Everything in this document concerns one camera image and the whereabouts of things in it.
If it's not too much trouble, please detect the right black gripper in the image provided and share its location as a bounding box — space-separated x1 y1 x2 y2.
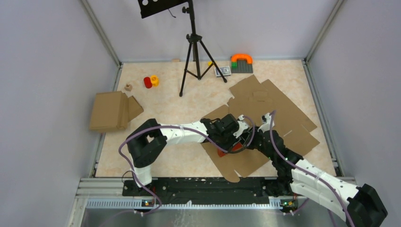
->
239 125 275 160

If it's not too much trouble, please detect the red paper box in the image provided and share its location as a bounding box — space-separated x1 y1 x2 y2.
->
217 142 243 157

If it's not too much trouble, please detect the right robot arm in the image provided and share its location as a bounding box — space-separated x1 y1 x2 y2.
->
245 130 388 227

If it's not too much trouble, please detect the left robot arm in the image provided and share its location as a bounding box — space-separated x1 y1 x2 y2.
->
126 114 256 195

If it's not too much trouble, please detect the folded brown cardboard box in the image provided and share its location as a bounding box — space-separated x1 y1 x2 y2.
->
89 91 144 133

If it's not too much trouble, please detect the large flat cardboard sheet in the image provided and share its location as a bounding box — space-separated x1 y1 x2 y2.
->
200 74 321 183

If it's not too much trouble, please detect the playing card deck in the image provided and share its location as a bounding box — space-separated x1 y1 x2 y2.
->
215 66 232 77

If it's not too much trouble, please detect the orange arch toy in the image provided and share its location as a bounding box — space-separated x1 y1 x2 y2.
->
231 53 253 64

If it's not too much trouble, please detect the yellow toy block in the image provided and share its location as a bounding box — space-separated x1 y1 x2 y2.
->
150 75 159 87

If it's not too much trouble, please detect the red cylinder toy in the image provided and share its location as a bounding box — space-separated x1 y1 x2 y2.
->
143 77 153 89

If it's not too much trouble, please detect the small wooden cube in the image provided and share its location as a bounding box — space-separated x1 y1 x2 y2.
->
124 83 133 91

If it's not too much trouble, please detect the black perforated plate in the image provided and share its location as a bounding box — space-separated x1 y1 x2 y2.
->
138 0 187 18

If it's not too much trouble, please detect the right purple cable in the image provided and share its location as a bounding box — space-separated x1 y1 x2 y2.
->
269 110 356 227

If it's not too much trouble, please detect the purple cable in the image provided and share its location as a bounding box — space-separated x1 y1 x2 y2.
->
118 115 256 217
269 110 356 227

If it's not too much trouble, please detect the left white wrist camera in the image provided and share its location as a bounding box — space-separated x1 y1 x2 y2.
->
233 114 250 138

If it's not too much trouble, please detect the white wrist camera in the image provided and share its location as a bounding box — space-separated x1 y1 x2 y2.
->
233 114 250 138
258 113 275 132

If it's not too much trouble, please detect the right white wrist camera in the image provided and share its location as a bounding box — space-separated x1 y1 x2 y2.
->
258 113 275 132

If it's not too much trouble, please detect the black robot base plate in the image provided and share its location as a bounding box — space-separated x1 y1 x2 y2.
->
122 177 299 208

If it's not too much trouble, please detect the black camera tripod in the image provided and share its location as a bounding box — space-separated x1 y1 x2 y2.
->
179 0 227 97

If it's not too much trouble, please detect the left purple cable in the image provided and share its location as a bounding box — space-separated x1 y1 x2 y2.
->
118 115 256 217

